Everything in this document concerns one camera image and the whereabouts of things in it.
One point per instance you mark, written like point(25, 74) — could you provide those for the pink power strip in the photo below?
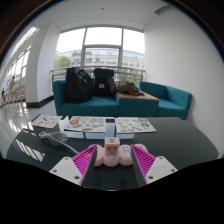
point(125, 156)

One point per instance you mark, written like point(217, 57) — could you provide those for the slim black backpack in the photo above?
point(103, 83)

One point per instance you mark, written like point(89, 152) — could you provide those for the wooden-topped teal side table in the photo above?
point(136, 105)

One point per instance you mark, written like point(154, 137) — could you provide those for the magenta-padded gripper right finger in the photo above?
point(160, 168)

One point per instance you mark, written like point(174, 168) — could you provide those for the brown jacket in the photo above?
point(128, 88)

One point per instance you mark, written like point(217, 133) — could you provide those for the pink charger block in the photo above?
point(111, 142)

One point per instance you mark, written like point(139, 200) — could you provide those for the teal sofa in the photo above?
point(93, 107)

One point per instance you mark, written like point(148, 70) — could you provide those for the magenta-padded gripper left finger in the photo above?
point(66, 168)

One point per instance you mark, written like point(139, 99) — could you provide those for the metal window railing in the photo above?
point(133, 70)

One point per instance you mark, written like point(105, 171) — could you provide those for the person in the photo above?
point(12, 83)

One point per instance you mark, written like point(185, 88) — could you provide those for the bulky black backpack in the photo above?
point(77, 86)

